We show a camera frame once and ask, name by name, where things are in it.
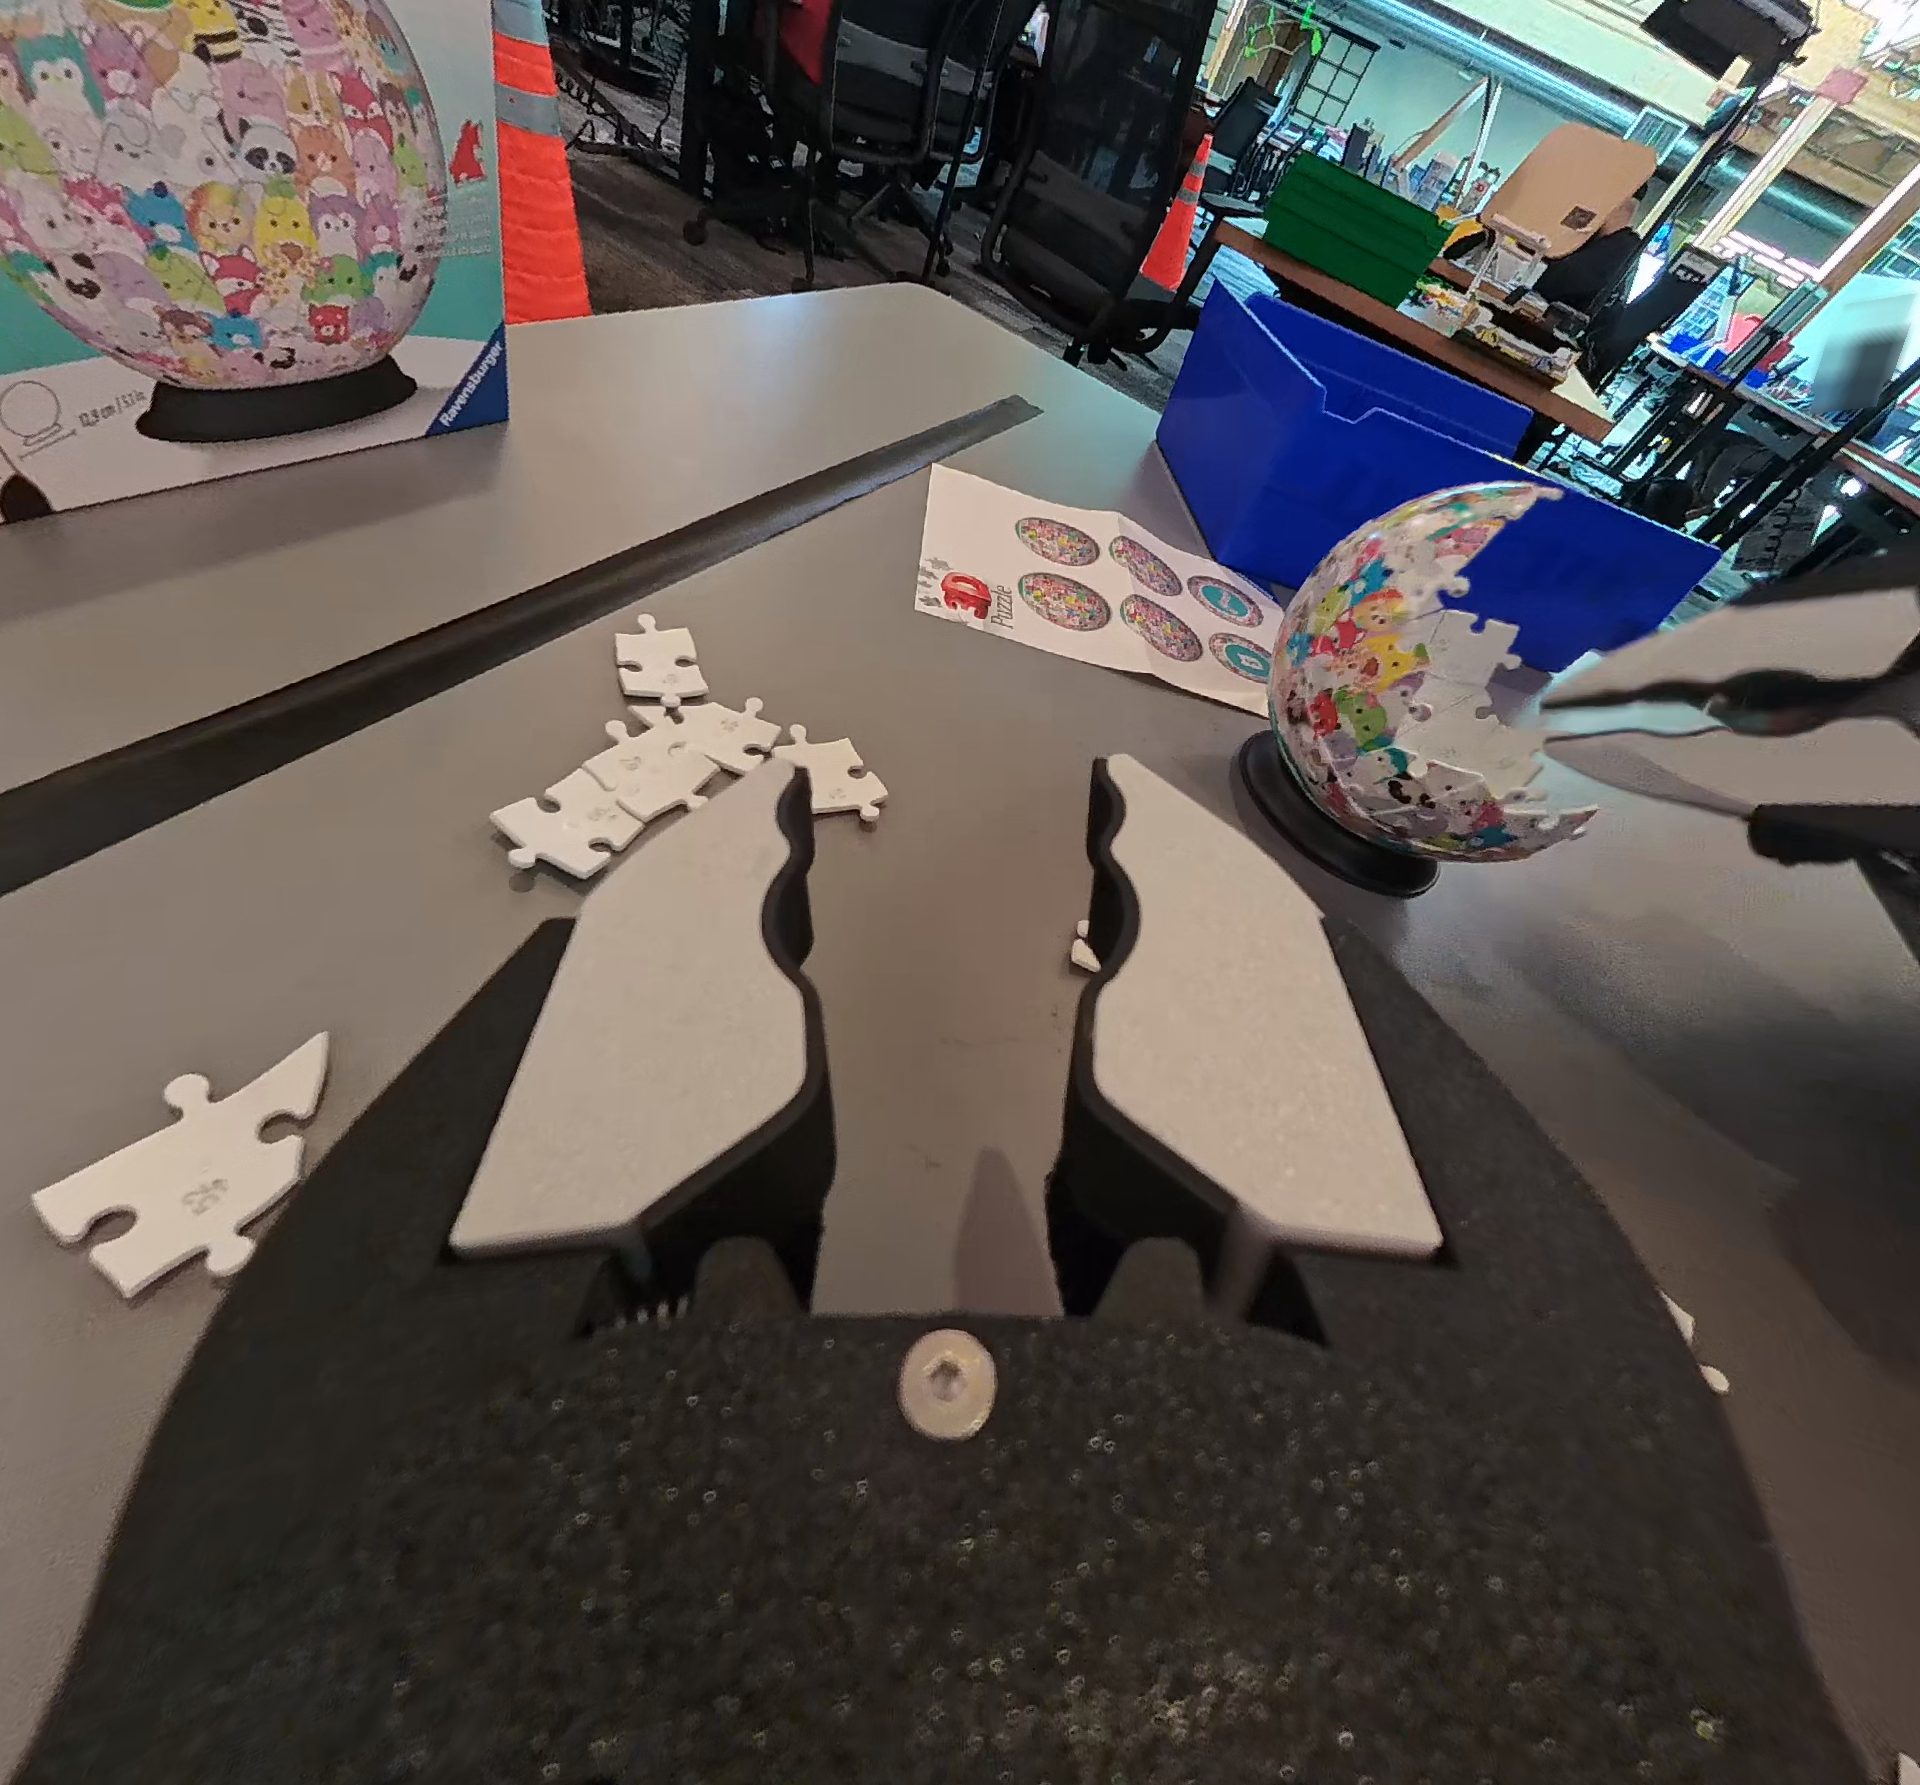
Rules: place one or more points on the pointed white puzzle piece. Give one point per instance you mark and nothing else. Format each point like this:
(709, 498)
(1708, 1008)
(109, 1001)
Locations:
(183, 1186)

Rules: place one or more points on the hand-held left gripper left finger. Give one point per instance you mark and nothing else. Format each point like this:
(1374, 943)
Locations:
(645, 1038)

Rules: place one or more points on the black office chair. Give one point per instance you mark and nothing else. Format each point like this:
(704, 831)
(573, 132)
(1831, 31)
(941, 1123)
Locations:
(1108, 105)

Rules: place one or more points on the green bin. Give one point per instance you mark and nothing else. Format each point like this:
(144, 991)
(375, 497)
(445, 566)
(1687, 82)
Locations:
(1350, 224)

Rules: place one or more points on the blue plastic bin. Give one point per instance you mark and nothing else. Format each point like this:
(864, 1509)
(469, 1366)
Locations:
(1318, 450)

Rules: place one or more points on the cardboard sheet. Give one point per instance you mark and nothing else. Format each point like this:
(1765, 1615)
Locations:
(1576, 183)

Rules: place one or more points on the orange traffic cone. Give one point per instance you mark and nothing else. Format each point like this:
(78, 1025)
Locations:
(1178, 224)
(533, 164)

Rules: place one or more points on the single white puzzle piece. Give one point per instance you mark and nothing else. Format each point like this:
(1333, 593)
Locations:
(1085, 953)

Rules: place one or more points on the cluster of loose puzzle pieces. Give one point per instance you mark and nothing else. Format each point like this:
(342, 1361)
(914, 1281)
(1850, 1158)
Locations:
(660, 768)

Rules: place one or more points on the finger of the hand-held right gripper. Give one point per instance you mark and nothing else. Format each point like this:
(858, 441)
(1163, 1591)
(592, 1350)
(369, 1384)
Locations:
(1797, 768)
(1768, 647)

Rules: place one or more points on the brown desk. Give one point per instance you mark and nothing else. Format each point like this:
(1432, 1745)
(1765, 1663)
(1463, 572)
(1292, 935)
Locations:
(1499, 370)

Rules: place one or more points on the black ball stand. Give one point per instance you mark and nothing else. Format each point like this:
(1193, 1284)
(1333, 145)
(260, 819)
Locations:
(1318, 842)

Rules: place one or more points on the office chair with red cover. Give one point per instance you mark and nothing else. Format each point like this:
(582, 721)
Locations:
(858, 31)

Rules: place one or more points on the printed puzzle box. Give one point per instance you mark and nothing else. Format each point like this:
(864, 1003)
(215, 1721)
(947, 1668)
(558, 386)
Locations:
(226, 164)

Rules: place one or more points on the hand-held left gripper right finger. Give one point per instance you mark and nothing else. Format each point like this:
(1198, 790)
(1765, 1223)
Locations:
(1261, 1052)

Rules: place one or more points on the partly built puzzle ball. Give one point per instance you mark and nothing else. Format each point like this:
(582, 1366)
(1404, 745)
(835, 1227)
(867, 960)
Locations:
(1380, 676)

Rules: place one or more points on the black overhead lamp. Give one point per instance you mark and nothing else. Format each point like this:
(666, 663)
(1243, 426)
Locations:
(1726, 17)

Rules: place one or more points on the puzzle instruction sheet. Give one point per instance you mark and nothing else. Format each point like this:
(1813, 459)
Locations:
(976, 539)

